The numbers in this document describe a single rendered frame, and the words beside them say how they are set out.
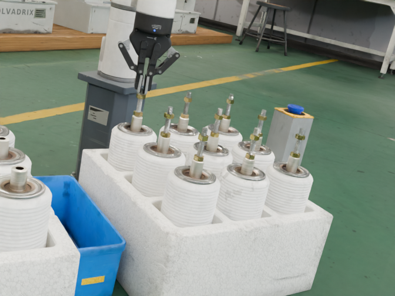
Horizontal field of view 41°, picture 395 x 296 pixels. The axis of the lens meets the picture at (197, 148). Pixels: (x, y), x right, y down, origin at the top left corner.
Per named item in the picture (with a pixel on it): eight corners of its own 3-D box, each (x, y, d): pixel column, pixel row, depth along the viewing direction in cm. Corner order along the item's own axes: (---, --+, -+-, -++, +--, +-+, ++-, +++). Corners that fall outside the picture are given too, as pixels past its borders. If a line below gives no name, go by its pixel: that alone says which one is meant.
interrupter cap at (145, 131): (137, 124, 116) (138, 121, 116) (160, 135, 111) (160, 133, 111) (110, 126, 110) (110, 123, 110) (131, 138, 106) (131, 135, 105)
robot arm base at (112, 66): (92, 74, 130) (102, 4, 125) (114, 71, 138) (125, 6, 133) (122, 84, 126) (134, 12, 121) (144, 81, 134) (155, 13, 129)
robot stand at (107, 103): (62, 183, 138) (77, 72, 129) (97, 170, 151) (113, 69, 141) (106, 202, 132) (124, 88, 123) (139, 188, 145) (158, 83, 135)
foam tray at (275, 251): (72, 221, 120) (82, 148, 114) (209, 207, 142) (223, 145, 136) (153, 329, 90) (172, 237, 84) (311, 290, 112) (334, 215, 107)
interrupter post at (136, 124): (136, 128, 112) (138, 114, 111) (143, 133, 111) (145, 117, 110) (127, 129, 111) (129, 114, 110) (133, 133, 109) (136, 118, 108)
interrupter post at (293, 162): (298, 174, 106) (303, 158, 105) (290, 174, 105) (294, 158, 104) (291, 168, 108) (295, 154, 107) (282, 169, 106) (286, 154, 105)
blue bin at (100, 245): (16, 227, 112) (21, 176, 109) (66, 222, 118) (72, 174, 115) (59, 312, 89) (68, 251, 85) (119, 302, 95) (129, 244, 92)
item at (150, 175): (117, 222, 109) (131, 141, 103) (160, 221, 113) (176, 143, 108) (131, 246, 101) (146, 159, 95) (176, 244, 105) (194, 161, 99)
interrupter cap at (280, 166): (316, 178, 105) (317, 175, 105) (287, 180, 101) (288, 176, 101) (293, 164, 111) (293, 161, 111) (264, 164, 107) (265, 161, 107)
